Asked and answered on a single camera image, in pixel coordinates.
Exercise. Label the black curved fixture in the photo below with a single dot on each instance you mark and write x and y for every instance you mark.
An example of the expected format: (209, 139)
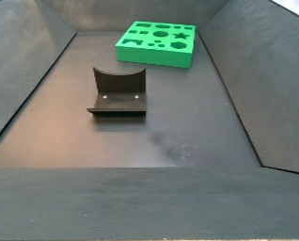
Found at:
(121, 92)

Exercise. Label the green shape sorter block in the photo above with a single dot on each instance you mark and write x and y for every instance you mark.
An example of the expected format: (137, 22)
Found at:
(158, 43)

